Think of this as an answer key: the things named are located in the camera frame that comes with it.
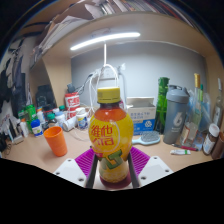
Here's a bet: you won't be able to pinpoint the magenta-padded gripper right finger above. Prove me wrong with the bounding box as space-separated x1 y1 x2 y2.
127 145 174 190

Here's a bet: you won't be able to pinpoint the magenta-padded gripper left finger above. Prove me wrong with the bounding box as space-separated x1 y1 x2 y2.
53 147 100 190

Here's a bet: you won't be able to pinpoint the yellow drink bottle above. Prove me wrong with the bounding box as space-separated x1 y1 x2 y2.
88 87 135 185

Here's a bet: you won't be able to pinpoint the white ointment tube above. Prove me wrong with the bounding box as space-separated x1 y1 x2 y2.
169 148 192 156

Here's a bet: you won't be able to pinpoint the light blue hairbrush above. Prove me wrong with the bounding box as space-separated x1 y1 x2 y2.
131 130 162 147

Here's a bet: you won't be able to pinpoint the orange plastic cup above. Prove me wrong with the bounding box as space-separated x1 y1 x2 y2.
43 126 69 158

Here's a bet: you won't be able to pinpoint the red pen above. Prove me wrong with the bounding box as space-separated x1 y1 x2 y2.
171 143 199 152

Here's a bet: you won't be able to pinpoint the white plastic jar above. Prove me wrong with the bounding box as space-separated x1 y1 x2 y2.
75 107 89 130

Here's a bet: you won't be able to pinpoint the blue and white carton box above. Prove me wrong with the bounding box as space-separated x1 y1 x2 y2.
125 96 157 136

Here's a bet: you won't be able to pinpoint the blue-capped white bottle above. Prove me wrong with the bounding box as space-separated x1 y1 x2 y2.
30 118 44 138

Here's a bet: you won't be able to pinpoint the grey shaker bottle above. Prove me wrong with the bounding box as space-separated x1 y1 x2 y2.
162 84 190 145

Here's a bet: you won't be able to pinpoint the white-lidded brown jar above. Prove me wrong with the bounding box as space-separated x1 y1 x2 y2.
202 123 221 156

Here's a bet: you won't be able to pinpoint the red and white canister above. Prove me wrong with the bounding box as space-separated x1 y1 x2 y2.
64 92 81 119

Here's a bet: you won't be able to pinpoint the green glass bottle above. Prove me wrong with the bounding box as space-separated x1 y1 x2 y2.
153 77 170 135

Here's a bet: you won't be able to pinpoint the green plastic container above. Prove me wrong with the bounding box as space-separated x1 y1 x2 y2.
23 104 38 123

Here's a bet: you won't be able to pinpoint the clear glass bottle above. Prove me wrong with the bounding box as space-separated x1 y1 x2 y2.
213 78 224 128

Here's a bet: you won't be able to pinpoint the green-capped slim bottle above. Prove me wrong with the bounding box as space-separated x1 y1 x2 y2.
199 83 206 103

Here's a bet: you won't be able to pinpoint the yellow-capped glass bottle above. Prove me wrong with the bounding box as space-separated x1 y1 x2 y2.
189 73 203 128

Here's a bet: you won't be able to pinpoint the dark hanging clothes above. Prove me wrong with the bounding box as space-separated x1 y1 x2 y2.
0 56 28 118

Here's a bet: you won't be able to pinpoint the white power strip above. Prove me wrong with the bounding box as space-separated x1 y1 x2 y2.
94 64 126 81

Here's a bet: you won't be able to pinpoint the white under-shelf light bar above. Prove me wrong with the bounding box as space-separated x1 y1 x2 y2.
69 31 141 52

